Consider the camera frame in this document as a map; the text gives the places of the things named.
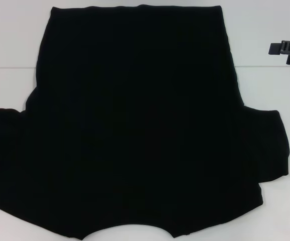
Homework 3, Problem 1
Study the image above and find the black t-shirt with white print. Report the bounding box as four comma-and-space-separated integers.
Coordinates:
0, 4, 290, 233

